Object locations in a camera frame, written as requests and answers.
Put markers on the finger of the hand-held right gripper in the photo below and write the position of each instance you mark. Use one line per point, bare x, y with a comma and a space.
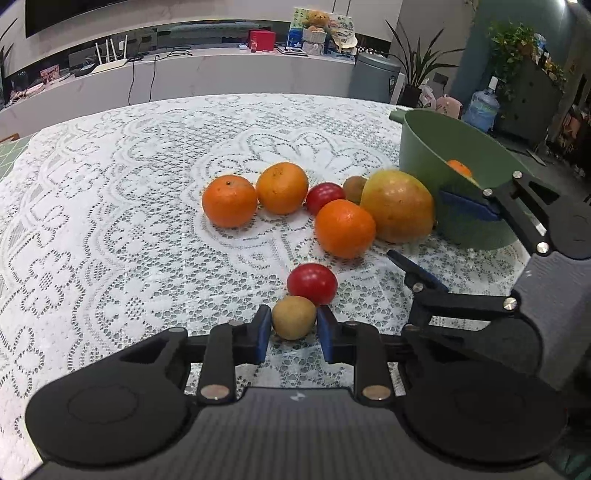
429, 278
466, 205

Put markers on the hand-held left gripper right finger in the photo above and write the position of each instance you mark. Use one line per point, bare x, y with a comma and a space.
325, 339

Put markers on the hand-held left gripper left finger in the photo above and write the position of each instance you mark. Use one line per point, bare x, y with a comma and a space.
262, 334

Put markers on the pale kiwi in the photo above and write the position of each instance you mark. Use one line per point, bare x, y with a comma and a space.
294, 317

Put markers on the orange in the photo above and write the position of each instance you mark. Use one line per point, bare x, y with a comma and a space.
459, 167
229, 201
282, 188
345, 228

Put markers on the red tomato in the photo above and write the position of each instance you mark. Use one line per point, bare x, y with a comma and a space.
312, 284
327, 197

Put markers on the reddish yellow mango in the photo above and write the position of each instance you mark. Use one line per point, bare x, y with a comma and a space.
398, 205

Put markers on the green plastic bowl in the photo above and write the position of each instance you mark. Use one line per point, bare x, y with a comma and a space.
425, 143

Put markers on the brown kiwi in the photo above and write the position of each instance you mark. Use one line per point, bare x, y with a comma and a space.
353, 188

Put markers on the water bottle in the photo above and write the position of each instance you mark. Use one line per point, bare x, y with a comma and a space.
482, 108

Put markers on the pink case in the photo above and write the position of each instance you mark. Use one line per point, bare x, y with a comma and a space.
449, 105

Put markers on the white plastic bag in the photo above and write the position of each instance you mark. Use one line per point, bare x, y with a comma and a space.
427, 96

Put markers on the grey cabinet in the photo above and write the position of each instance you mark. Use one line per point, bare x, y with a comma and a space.
531, 104

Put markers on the potted long-leaf plant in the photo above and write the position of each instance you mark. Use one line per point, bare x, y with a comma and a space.
418, 60

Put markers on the grey trash can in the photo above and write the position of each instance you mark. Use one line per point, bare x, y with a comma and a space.
374, 76

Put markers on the leafy plant on cabinet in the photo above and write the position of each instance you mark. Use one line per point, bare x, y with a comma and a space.
510, 46

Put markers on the white lace tablecloth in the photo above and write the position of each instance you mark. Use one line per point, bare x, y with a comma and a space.
115, 207

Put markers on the teddy bear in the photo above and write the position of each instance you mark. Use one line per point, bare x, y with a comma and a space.
317, 21

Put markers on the red box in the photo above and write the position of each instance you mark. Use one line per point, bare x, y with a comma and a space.
262, 40

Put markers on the white marble console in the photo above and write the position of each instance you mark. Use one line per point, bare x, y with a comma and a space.
207, 76

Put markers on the green grid mat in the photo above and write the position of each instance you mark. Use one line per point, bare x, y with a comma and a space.
7, 159

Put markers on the white router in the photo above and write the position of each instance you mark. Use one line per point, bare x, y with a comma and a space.
108, 60

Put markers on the black television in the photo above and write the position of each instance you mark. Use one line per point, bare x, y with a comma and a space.
138, 11

